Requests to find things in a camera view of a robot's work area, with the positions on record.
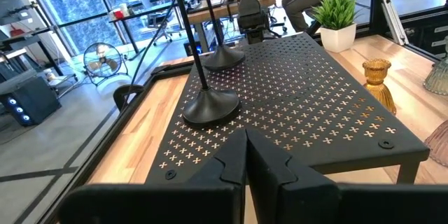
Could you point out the clear ribbed glass candle holder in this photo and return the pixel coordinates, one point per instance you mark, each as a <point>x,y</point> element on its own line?
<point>439,77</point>

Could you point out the pink ribbed glass candle holder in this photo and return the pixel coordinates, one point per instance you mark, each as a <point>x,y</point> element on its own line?
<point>439,145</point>

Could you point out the round floor fan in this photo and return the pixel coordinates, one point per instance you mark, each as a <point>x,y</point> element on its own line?
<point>103,63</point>

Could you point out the amber ribbed glass candle holder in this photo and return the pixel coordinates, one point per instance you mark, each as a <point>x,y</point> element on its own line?
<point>379,92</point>

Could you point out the black small drawer cabinet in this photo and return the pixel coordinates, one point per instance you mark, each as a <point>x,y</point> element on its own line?
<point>430,38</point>

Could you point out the person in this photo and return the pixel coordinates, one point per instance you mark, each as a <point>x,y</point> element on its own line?
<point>301,0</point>

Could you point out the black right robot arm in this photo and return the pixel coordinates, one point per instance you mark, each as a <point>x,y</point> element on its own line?
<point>250,10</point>

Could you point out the grey swivel chair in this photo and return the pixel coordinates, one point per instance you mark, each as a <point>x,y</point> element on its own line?
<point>159,19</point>

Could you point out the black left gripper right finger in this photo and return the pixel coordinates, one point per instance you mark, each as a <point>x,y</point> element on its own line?
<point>315,203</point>

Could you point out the tall black candlestick holder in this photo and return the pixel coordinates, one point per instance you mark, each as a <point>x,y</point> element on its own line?
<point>224,57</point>
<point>210,108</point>

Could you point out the green plant in white pot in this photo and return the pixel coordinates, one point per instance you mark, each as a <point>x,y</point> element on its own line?
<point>337,36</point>

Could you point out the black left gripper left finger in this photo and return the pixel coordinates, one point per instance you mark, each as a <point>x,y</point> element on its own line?
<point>157,203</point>

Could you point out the black perforated metal shelf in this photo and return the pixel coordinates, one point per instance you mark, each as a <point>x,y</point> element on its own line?
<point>297,94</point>

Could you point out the silver aluminium profile strip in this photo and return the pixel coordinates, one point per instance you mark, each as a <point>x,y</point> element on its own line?
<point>393,19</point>

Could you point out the wooden background desk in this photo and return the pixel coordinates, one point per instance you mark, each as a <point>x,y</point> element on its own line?
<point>224,10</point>

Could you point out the black computer tower blue lights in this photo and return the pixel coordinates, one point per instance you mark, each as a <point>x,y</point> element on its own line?
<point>29,103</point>

